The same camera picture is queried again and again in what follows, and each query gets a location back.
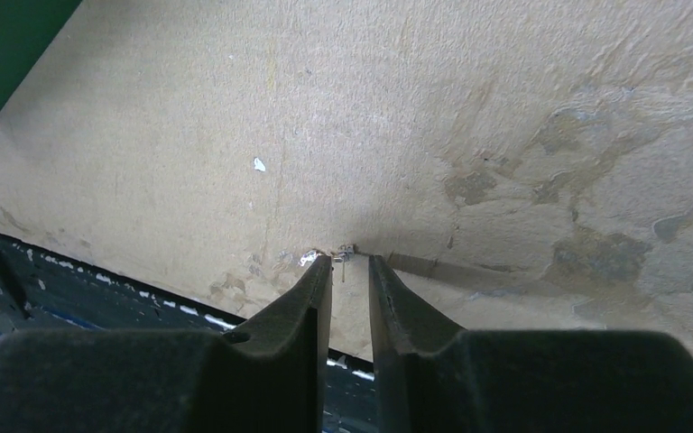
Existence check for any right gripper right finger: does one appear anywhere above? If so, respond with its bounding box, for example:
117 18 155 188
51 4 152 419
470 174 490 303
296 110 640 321
368 255 693 432

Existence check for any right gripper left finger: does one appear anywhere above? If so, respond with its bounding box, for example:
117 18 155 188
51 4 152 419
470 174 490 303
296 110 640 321
0 256 332 432

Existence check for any green jewelry box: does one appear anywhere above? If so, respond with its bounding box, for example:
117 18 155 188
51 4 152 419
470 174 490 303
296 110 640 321
0 0 80 111

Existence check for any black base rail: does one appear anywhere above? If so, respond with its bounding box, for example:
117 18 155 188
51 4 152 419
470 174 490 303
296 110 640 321
0 234 378 432

